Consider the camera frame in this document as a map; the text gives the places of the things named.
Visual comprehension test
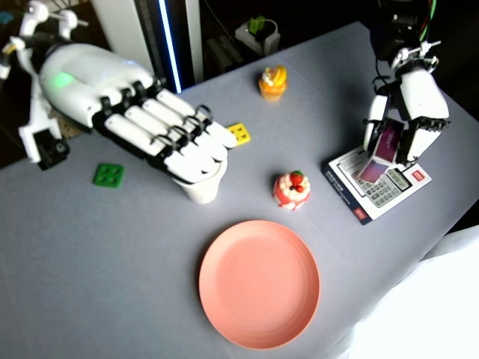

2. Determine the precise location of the strawberry toy cake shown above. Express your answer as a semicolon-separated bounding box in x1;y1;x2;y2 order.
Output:
272;169;312;212

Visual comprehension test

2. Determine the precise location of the white paper coffee cup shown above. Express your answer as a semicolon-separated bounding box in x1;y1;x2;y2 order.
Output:
171;160;230;205

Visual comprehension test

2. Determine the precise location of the grey table cloth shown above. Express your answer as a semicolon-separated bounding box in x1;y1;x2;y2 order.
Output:
0;20;479;359

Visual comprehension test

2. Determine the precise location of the purple card box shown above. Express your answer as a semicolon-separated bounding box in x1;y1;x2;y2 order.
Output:
357;118;407;184

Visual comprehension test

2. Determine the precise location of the grey device with green plug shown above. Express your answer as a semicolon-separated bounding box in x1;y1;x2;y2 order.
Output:
234;15;282;58

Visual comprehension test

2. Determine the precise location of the orange toy cupcake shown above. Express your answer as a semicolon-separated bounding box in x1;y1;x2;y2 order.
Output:
257;64;290;102

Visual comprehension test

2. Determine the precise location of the white calculator print box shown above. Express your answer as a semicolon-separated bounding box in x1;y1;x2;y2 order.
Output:
320;147;433;227

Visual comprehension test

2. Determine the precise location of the white backdrop sheet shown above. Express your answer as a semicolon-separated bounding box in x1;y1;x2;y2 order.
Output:
335;224;479;359

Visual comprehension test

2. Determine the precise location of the green four-hole block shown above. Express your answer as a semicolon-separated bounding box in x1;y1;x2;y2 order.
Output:
92;162;126;189

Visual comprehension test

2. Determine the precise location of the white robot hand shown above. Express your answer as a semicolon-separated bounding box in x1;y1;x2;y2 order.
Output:
37;42;240;186
361;69;451;168

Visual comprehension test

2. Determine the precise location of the pink round plate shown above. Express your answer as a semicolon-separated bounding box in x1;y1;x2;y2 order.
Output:
198;219;322;351

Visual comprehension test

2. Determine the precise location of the yellow four-hole block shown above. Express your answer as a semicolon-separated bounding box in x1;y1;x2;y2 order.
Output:
225;121;253;145

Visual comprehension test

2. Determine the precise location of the white tower with blue light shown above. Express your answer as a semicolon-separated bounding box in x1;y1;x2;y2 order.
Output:
91;0;205;95

